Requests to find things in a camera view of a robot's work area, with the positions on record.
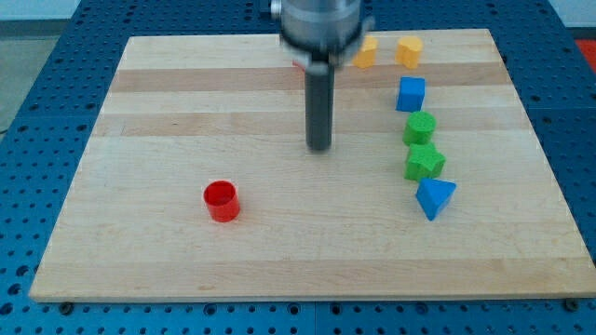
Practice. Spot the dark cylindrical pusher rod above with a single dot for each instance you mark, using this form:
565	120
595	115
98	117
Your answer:
319	84

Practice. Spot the red star block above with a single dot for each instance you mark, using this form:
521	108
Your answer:
299	65

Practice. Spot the green star block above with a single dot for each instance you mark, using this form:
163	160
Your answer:
423	161

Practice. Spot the yellow pentagon block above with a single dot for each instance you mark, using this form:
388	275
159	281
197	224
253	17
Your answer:
366	55

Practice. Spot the yellow heart block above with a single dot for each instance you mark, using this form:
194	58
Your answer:
409	50

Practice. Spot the blue cube block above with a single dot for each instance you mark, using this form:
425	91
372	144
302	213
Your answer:
411	94

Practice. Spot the green cylinder block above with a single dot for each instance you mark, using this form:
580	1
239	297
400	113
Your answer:
419	128

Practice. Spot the wooden board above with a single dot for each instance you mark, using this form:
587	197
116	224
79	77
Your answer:
184	111

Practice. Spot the red cylinder block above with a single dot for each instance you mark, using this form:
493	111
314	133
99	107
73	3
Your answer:
221	200

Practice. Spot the blue triangle block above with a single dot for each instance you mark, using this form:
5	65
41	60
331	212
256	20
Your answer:
434	195

